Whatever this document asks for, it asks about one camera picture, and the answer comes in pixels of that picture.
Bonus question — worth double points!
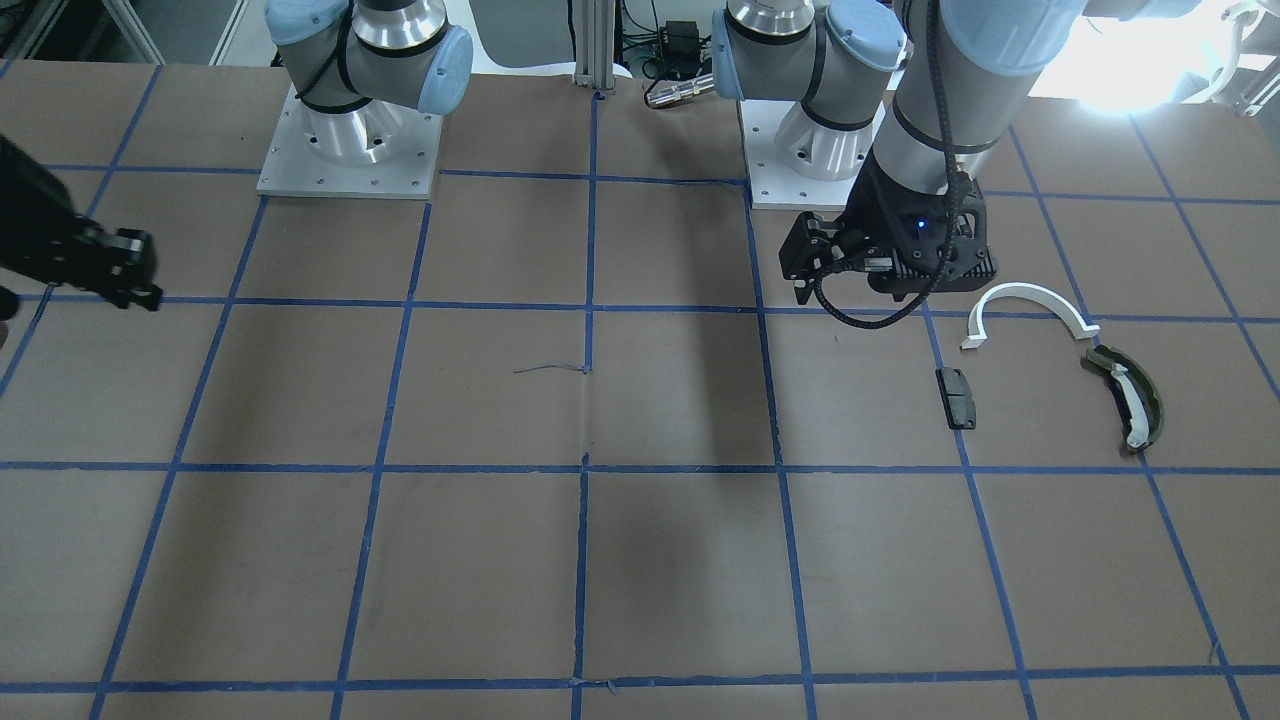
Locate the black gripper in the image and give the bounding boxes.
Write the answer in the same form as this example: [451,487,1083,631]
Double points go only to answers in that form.
[1,136,163,313]
[840,155,998,301]

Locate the white curved plastic arc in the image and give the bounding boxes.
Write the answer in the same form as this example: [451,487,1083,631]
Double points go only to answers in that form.
[960,283,1101,351]

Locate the dark grey brake pad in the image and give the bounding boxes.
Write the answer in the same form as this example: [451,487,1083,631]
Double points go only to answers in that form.
[934,366,977,430]

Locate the dark curved brake shoe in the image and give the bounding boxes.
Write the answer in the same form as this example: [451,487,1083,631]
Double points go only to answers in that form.
[1082,345,1166,454]

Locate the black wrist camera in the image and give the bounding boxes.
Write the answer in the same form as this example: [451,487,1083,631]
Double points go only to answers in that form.
[778,211,844,306]

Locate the aluminium frame post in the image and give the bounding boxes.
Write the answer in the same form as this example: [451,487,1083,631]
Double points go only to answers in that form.
[568,1,618,95]

